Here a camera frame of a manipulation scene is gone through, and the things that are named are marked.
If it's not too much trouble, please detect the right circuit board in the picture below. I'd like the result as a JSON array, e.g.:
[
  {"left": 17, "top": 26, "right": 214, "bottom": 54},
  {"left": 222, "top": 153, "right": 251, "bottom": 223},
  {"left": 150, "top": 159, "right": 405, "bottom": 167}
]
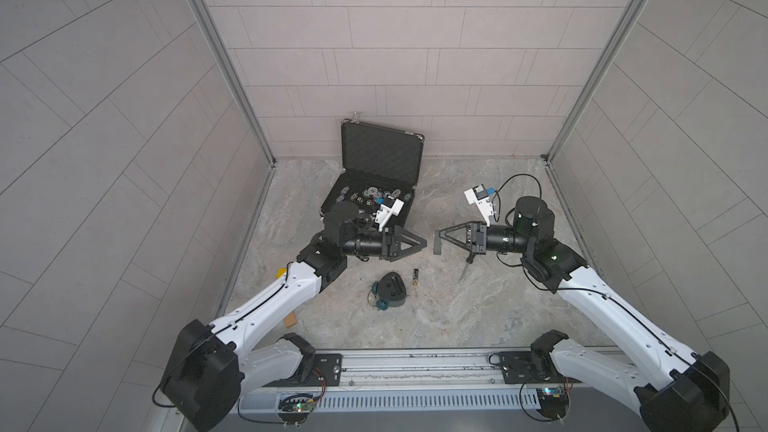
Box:
[{"left": 537, "top": 388, "right": 571, "bottom": 421}]

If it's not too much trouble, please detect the black handled screwdriver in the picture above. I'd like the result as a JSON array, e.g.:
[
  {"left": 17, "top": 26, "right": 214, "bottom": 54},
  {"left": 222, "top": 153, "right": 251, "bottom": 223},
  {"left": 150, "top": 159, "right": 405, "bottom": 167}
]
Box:
[{"left": 459, "top": 252, "right": 476, "bottom": 282}]

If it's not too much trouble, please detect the circuit board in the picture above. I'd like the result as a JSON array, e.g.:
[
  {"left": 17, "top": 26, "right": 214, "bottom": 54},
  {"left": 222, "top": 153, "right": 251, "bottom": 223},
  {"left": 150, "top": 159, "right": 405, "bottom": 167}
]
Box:
[
  {"left": 537, "top": 388, "right": 571, "bottom": 421},
  {"left": 278, "top": 393, "right": 318, "bottom": 414}
]

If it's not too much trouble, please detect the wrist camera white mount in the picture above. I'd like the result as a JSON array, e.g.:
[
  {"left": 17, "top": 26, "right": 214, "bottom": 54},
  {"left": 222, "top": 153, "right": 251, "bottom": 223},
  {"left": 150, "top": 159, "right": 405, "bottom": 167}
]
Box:
[
  {"left": 464, "top": 184, "right": 498, "bottom": 227},
  {"left": 373, "top": 195, "right": 405, "bottom": 232}
]

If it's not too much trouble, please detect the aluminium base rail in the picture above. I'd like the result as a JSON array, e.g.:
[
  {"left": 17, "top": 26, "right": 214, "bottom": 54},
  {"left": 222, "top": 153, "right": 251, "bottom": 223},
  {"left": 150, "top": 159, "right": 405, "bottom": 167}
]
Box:
[{"left": 167, "top": 344, "right": 667, "bottom": 397}]

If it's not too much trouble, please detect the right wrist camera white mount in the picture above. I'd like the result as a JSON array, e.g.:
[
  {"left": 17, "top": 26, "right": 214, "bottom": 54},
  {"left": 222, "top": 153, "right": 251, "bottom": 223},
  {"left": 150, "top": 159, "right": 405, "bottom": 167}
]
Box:
[{"left": 464, "top": 184, "right": 498, "bottom": 227}]

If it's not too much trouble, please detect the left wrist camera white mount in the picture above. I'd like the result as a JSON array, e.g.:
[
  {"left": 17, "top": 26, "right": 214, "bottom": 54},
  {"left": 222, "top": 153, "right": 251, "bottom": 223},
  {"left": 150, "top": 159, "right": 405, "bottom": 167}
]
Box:
[{"left": 373, "top": 195, "right": 405, "bottom": 232}]

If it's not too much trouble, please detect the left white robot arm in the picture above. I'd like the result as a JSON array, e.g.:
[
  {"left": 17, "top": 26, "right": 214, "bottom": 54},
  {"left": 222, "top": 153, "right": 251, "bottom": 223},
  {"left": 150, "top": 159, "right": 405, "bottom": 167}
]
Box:
[{"left": 156, "top": 202, "right": 427, "bottom": 431}]

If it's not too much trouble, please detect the open black poker chip case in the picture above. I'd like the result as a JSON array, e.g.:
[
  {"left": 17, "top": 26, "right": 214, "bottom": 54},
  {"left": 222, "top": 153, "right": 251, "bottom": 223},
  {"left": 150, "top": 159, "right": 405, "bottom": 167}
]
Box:
[{"left": 320, "top": 119, "right": 424, "bottom": 230}]

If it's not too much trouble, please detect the left circuit board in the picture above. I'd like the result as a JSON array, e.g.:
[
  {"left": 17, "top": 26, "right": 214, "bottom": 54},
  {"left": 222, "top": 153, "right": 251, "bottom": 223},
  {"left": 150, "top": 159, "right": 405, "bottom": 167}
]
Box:
[{"left": 278, "top": 393, "right": 318, "bottom": 414}]

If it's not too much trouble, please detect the wooden block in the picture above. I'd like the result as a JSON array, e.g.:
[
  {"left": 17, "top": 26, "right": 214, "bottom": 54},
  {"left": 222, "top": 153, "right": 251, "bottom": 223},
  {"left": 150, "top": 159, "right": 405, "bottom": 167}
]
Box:
[{"left": 283, "top": 312, "right": 298, "bottom": 328}]

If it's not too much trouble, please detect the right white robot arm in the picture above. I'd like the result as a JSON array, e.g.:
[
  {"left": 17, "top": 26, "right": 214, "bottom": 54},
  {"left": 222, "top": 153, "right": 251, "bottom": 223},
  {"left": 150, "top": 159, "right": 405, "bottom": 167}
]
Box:
[{"left": 434, "top": 190, "right": 736, "bottom": 431}]

